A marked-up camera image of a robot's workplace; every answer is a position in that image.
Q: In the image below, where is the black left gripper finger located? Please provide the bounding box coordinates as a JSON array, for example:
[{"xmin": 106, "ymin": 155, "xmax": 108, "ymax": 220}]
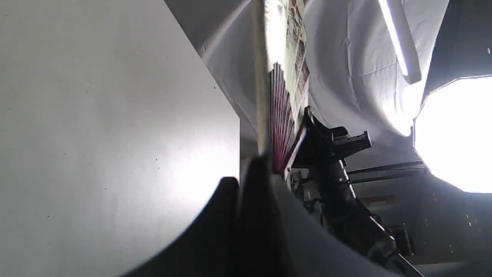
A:
[{"xmin": 125, "ymin": 177, "xmax": 239, "ymax": 277}]

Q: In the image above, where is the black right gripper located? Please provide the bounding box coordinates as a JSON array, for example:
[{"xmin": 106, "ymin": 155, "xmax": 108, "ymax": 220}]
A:
[{"xmin": 239, "ymin": 107, "xmax": 396, "ymax": 277}]

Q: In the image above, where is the painted paper folding fan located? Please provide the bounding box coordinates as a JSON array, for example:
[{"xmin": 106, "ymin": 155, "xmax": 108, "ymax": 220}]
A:
[{"xmin": 251, "ymin": 0, "xmax": 310, "ymax": 179}]

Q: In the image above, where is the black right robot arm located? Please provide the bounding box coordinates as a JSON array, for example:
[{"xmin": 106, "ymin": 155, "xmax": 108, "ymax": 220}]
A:
[{"xmin": 231, "ymin": 108, "xmax": 421, "ymax": 277}]

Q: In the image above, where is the bright studio softbox light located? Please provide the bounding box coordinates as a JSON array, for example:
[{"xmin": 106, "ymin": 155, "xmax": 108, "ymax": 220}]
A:
[{"xmin": 413, "ymin": 75, "xmax": 492, "ymax": 193}]

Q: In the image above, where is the white desk lamp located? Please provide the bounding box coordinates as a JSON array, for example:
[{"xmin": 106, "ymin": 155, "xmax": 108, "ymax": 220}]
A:
[{"xmin": 378, "ymin": 0, "xmax": 422, "ymax": 85}]

